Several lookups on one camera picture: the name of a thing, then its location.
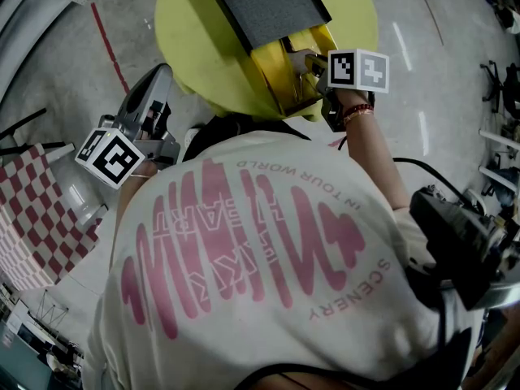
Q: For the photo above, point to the person's left forearm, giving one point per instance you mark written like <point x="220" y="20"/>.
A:
<point x="140" y="183"/>

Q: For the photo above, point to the black body-worn device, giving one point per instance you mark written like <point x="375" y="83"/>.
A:
<point x="455" y="238"/>

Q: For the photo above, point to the black office chair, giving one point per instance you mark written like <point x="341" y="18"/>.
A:
<point x="505" y="87"/>

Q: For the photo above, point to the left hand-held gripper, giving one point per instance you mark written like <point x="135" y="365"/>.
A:
<point x="111" y="161"/>

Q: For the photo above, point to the white shirt with pink print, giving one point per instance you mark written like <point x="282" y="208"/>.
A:
<point x="260" y="258"/>

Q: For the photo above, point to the round yellow-green table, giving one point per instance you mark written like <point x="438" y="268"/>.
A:
<point x="195" y="43"/>

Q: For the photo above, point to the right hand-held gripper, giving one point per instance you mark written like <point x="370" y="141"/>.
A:
<point x="357" y="71"/>

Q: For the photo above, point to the person's right forearm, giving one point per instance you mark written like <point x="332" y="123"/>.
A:
<point x="373" y="152"/>

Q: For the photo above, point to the grey metal stool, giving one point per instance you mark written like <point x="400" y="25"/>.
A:
<point x="75" y="193"/>

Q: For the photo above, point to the red white checkered cloth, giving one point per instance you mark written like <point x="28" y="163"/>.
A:
<point x="28" y="226"/>

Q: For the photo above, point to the yellow container with black lid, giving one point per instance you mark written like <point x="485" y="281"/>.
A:
<point x="268" y="14"/>

